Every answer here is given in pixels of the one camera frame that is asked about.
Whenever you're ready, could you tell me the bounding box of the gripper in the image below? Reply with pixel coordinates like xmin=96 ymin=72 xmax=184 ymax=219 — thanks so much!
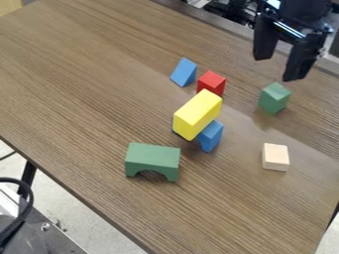
xmin=251 ymin=0 xmax=337 ymax=82

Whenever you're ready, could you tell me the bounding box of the green cube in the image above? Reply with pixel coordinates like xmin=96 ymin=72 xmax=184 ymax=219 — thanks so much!
xmin=257 ymin=81 xmax=293 ymax=116

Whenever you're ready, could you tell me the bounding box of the red cube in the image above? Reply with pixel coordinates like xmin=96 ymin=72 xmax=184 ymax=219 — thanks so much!
xmin=195 ymin=69 xmax=228 ymax=98

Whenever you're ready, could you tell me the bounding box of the blue wedge block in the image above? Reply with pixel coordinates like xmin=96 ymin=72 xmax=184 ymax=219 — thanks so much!
xmin=169 ymin=57 xmax=199 ymax=88

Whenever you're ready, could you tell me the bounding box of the beige cube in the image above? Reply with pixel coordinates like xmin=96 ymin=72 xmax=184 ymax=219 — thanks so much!
xmin=261 ymin=142 xmax=291 ymax=173

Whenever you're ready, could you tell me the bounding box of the yellow block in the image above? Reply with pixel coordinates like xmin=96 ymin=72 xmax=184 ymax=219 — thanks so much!
xmin=171 ymin=88 xmax=224 ymax=142

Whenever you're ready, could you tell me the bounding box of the green arch block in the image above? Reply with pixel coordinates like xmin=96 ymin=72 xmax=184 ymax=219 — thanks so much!
xmin=123 ymin=142 xmax=182 ymax=184

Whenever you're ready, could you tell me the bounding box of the black cable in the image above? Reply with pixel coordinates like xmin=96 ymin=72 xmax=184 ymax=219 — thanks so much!
xmin=0 ymin=177 xmax=35 ymax=247

